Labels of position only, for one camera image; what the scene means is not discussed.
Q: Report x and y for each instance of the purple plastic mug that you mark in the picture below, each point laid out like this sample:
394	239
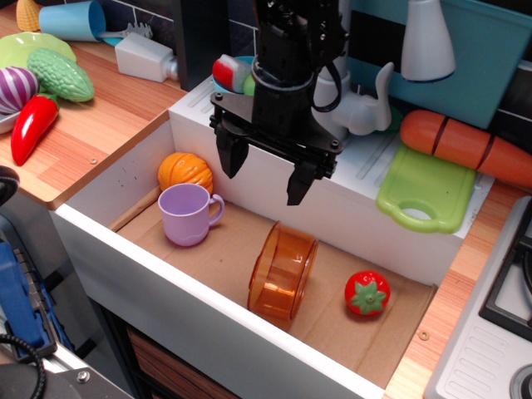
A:
188	211

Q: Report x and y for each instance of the transparent orange plastic pot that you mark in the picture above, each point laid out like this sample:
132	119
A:
281	271

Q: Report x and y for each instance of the light green plastic plate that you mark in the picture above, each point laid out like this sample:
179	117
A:
15	48

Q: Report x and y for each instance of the light blue plastic cup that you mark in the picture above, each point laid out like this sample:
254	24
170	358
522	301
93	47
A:
78	21

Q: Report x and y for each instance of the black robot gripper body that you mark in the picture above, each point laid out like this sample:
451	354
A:
278	120

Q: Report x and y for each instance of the red toy tomato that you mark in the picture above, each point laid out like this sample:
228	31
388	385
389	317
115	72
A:
367	293

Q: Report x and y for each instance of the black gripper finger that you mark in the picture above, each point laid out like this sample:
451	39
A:
300	181
233	151

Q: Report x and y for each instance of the blue plastic bowl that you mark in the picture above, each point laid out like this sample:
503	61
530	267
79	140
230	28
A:
249	85

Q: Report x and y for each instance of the yellow toy corn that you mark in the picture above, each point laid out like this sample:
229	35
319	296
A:
27	15

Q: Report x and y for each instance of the green plastic cutting board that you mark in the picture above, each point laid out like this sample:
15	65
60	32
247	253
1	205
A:
425	194

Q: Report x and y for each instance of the orange toy pumpkin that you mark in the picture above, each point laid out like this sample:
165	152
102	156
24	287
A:
181	168

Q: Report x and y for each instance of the orange toy carrot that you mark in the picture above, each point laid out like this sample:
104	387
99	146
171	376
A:
438	135

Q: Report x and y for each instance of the brown cardboard sink liner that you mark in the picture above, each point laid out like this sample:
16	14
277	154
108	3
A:
370	346

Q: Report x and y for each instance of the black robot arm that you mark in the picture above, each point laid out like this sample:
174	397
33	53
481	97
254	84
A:
297	39

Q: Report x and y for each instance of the purple striped toy onion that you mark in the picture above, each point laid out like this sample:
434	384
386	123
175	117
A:
18	86

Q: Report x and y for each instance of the green toy bitter gourd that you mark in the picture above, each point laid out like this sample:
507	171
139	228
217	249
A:
60	75

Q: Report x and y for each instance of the wooden drawer front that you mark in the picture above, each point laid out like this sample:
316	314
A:
176	376

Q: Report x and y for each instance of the grey toy stove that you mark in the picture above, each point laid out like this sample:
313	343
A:
489	352

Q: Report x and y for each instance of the white toy faucet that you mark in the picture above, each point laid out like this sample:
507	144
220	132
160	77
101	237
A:
355	114

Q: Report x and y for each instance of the white toy sink basin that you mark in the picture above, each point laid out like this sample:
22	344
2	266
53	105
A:
241	351

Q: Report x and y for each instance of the red toy chili pepper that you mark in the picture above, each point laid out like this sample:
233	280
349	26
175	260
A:
34	120

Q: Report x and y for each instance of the red white toy sushi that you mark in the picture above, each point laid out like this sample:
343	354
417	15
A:
231	73

